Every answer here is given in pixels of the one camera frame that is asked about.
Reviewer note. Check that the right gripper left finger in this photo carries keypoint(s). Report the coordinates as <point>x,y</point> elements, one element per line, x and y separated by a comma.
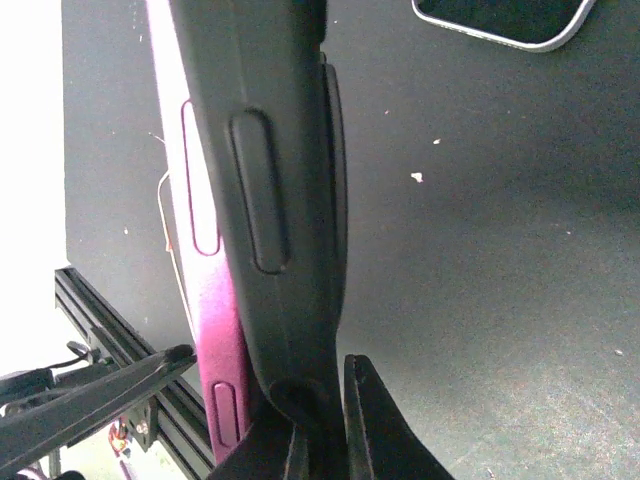
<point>28,436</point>

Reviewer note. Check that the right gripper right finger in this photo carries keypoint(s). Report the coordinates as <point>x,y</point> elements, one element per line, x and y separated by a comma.
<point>381,444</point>

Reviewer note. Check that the black phone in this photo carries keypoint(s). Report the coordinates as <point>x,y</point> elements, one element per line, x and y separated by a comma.
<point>199,248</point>

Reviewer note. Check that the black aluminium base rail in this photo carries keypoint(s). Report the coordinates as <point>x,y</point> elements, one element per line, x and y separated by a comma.
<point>175,415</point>

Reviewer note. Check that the black phone case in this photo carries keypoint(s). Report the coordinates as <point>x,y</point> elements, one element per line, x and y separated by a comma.
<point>267,107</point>

